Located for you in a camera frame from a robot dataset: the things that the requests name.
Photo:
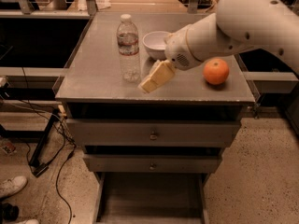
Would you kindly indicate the black round floor object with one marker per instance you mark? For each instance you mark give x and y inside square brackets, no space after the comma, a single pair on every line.
[8,212]

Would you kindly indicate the white ceramic bowl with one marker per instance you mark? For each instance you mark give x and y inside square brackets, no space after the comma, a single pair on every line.
[155,44]

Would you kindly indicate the top grey drawer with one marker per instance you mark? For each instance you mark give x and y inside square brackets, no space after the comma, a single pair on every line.
[96,132]

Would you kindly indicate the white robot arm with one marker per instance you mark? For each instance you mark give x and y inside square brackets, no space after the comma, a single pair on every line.
[235,26]

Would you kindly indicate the open bottom drawer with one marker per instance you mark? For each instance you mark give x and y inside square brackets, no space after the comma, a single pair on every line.
[151,198]

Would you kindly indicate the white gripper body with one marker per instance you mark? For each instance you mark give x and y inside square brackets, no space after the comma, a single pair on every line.
[177,50]

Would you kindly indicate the white cloth on shelf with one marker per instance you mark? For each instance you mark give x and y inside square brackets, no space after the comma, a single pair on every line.
[99,4]

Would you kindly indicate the orange fruit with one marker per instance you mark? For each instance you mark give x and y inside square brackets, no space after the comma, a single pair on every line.
[216,71]

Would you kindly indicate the white sneaker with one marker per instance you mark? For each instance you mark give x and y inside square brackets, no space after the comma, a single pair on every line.
[12,186]

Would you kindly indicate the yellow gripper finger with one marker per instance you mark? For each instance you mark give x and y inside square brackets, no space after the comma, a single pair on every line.
[164,72]
[154,66]

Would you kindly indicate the black metal stand leg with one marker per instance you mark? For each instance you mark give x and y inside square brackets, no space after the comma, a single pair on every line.
[41,167]

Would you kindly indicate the clear plastic water bottle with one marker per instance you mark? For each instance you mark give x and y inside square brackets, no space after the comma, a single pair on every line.
[128,47]

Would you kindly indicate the middle grey drawer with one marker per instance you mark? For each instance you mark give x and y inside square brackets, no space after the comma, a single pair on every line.
[151,163]

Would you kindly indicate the grey drawer cabinet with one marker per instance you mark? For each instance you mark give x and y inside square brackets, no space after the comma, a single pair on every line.
[94,89]

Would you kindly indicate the grey drawer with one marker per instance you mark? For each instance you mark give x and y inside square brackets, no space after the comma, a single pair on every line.
[96,132]
[151,163]

